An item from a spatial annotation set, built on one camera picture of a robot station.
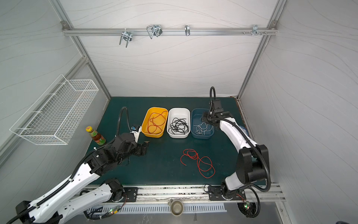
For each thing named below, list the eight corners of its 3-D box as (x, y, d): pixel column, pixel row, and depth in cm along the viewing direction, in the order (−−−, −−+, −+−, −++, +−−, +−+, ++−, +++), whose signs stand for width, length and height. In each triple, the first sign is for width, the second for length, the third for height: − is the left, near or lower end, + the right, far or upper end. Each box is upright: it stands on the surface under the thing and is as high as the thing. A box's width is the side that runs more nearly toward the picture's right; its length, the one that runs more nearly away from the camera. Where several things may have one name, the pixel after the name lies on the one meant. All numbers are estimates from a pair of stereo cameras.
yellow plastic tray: (142, 138, 98) (140, 133, 93) (148, 112, 113) (146, 107, 108) (165, 138, 98) (164, 133, 93) (168, 112, 113) (167, 107, 108)
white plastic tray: (167, 138, 98) (166, 133, 93) (169, 113, 113) (168, 108, 108) (190, 138, 98) (191, 133, 93) (189, 113, 113) (190, 108, 108)
